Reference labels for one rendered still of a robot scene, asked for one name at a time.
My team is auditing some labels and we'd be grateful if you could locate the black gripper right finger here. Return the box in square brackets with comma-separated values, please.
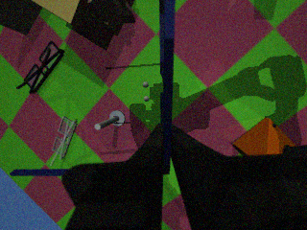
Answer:
[171, 124, 307, 230]

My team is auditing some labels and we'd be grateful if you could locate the long black flat bar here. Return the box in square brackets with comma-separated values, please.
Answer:
[0, 0, 43, 35]

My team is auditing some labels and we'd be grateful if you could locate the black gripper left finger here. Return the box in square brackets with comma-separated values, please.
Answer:
[61, 123, 164, 230]

